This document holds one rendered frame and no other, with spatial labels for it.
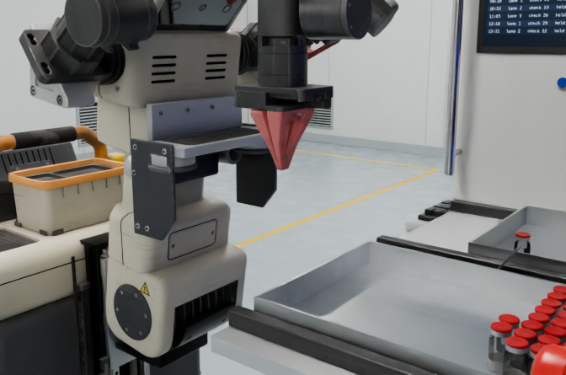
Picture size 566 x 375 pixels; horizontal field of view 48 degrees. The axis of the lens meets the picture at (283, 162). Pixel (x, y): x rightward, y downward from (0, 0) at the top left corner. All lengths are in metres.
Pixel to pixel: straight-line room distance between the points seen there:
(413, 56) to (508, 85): 5.19
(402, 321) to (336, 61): 6.50
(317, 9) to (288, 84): 0.09
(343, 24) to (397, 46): 6.15
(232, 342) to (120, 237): 0.49
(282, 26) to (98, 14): 0.27
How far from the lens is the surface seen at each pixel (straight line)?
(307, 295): 0.82
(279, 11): 0.70
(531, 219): 1.19
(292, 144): 0.74
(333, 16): 0.66
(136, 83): 1.04
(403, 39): 6.77
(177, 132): 1.08
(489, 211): 1.22
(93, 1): 0.87
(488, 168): 1.59
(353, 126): 7.13
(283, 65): 0.70
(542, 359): 0.44
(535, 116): 1.54
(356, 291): 0.84
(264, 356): 0.69
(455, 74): 1.53
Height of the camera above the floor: 1.21
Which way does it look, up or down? 11 degrees down
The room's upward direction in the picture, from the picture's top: straight up
